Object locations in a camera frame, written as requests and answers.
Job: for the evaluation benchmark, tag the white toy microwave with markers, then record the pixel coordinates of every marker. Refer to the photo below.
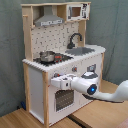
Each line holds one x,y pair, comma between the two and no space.
77,11

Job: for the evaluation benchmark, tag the red stove knob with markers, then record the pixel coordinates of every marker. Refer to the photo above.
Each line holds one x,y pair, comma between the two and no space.
57,75
74,69

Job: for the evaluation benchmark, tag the wooden toy kitchen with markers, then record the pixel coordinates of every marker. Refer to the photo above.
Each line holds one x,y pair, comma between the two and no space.
51,38

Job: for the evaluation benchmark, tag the toy fridge door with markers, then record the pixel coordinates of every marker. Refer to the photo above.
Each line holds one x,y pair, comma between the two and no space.
94,65

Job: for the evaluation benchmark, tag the silver toy pot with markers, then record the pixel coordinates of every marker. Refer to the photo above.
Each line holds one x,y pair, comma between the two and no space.
47,56

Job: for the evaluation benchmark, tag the black toy stovetop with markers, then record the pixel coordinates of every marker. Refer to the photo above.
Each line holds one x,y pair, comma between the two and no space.
58,59

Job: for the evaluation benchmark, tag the right red stove knob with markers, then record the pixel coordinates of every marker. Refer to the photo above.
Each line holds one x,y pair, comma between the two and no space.
74,69

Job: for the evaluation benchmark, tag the toy oven door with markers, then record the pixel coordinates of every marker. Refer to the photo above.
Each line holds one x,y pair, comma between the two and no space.
62,102

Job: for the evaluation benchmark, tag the black toy faucet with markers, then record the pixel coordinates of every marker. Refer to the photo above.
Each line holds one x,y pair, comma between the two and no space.
71,43

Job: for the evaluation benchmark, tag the grey range hood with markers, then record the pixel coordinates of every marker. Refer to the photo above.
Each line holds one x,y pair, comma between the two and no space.
48,18

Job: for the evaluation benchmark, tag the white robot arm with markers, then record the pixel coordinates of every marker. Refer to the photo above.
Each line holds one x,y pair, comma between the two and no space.
87,85

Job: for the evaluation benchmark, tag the green backdrop curtain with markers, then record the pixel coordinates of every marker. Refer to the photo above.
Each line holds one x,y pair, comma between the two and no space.
107,27

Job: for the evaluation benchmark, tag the grey toy sink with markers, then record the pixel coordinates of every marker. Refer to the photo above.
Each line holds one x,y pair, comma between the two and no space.
79,51

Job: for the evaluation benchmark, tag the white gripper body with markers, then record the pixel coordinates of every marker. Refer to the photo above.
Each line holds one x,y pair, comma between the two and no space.
62,82

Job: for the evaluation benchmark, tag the left red stove knob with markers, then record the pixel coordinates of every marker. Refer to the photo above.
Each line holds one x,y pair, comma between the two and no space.
57,75

